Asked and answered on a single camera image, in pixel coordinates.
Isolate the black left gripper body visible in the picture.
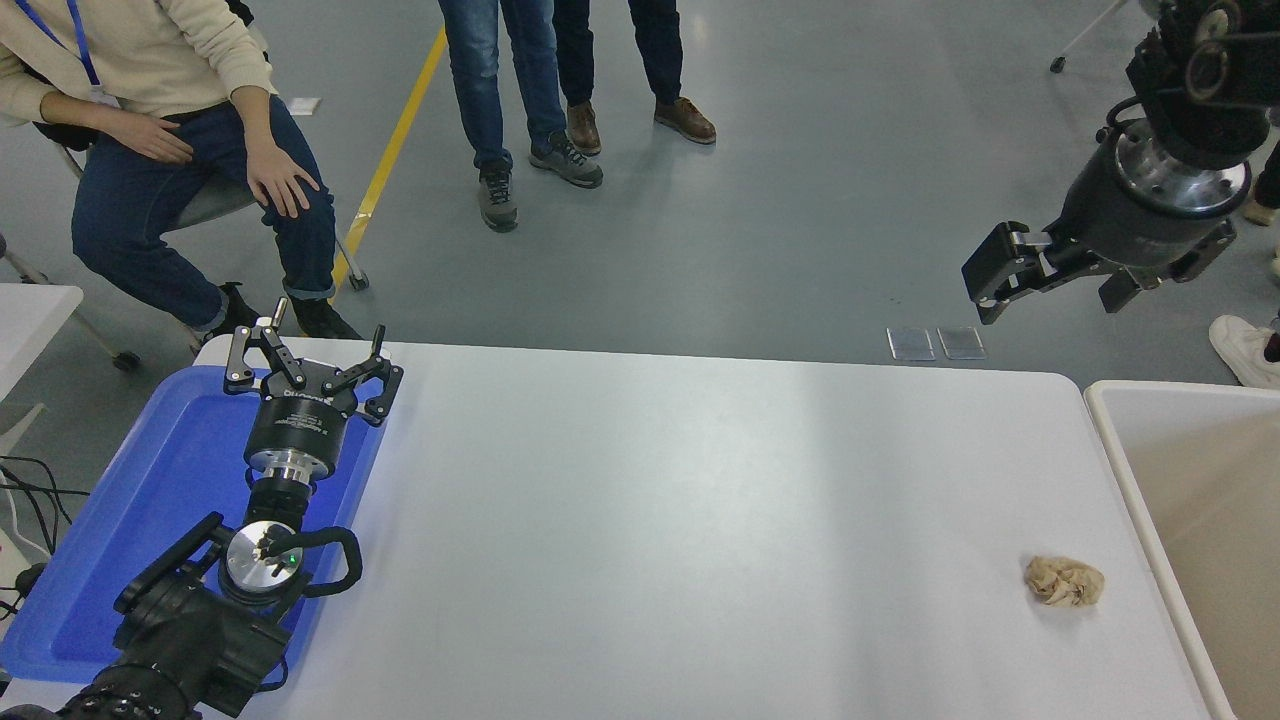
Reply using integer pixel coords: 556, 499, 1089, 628
244, 358, 359, 464

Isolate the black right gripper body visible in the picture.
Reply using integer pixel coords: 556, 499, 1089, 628
1056, 140, 1239, 275

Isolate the tan paper ball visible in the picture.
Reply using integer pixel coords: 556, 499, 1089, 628
1024, 555, 1107, 608

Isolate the person's left hand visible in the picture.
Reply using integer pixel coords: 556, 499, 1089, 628
244, 138, 323, 221

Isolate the person's right hand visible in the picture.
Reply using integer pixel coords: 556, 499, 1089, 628
97, 106, 196, 166

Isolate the person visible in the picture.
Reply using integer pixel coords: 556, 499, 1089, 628
552, 0, 718, 157
437, 0, 605, 234
1208, 313, 1280, 391
0, 0, 363, 353
1240, 140, 1280, 281

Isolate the grey wheeled chair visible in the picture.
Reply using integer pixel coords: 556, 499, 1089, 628
55, 145, 371, 353

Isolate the blue plastic tray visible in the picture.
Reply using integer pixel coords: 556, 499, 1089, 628
0, 365, 390, 687

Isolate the large pale bin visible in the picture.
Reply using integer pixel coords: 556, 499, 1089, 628
1084, 380, 1280, 720

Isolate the white side table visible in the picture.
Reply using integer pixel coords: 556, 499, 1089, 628
0, 283, 87, 461

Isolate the white power strip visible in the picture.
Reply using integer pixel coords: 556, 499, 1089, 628
0, 525, 31, 606

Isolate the white frame leg with caster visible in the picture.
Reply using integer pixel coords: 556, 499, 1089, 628
0, 232, 142, 374

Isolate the white wheeled chair frame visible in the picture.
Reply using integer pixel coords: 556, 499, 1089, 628
1049, 0, 1136, 74

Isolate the black cable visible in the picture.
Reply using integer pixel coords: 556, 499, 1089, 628
0, 455, 93, 621

